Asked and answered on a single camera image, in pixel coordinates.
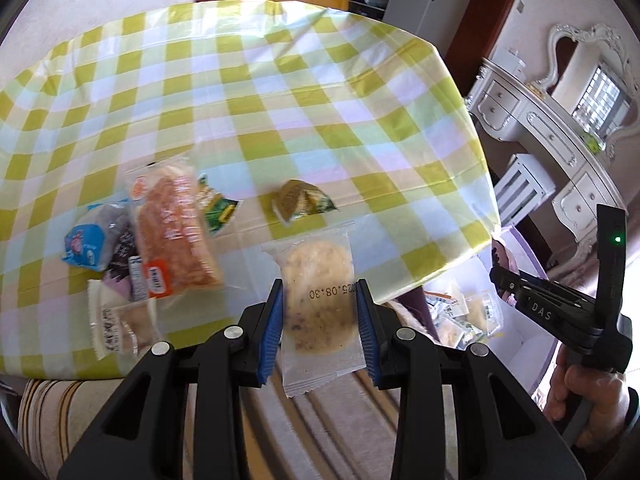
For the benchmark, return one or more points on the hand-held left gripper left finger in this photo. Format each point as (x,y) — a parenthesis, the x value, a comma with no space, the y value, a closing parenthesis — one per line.
(272,330)

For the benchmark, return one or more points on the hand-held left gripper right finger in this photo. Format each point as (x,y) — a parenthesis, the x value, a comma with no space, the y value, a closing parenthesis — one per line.
(367,335)

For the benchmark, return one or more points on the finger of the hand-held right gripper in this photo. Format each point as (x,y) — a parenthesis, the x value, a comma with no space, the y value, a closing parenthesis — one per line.
(505,280)
(560,291)

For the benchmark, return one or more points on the round biscuit clear packet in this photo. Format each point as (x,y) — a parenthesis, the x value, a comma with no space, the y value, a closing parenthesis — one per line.
(315,300)

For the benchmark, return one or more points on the translucent purple storage box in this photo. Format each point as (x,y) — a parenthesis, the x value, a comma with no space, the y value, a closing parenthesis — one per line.
(525,355)

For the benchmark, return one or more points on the green pea snack packet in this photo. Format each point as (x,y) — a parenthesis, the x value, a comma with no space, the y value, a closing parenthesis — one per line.
(295,200)
(217,210)

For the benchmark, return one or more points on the red label bread packet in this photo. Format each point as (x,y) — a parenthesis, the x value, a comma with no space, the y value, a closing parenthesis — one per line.
(175,230)

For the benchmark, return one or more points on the clear long bread packet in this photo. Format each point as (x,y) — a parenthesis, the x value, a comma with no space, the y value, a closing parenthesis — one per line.
(125,325)

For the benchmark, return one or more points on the blue-edged purple bread packet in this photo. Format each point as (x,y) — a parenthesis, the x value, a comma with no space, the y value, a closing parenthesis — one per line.
(85,245)

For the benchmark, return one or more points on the person's right hand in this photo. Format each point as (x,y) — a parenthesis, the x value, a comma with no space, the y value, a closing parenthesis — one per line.
(585,387)

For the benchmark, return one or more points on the pile of small snack packets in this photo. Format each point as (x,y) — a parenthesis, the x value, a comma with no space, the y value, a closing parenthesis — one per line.
(465,315)

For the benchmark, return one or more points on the white slatted stool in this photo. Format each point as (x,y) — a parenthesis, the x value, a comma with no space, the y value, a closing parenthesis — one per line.
(525,185)

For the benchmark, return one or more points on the striped beige towel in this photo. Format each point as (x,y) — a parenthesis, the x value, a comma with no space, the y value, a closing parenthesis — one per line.
(340,435)

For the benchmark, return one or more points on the white dressing table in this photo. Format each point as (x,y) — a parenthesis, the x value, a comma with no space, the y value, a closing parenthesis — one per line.
(540,120)

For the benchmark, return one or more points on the ornate white framed mirror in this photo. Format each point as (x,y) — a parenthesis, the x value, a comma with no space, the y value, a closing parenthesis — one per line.
(600,90)

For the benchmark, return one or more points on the green checkered tablecloth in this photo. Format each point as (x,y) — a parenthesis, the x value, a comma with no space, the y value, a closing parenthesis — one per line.
(300,85)

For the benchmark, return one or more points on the white cabinet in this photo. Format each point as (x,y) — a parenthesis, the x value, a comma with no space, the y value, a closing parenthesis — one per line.
(425,0)

